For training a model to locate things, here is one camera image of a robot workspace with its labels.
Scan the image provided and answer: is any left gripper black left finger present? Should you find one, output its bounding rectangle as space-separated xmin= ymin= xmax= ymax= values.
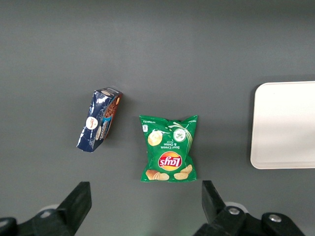
xmin=0 ymin=181 xmax=93 ymax=236

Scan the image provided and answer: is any green Lays chips bag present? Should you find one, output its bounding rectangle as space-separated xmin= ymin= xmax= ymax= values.
xmin=138 ymin=114 xmax=199 ymax=183

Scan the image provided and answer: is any beige plastic tray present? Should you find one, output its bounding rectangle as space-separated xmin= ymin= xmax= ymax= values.
xmin=250 ymin=81 xmax=315 ymax=170

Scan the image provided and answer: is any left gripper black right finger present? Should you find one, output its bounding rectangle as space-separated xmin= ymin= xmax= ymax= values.
xmin=193 ymin=180 xmax=306 ymax=236

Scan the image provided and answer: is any dark blue cookie box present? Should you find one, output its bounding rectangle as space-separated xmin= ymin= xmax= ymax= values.
xmin=76 ymin=87 xmax=124 ymax=154

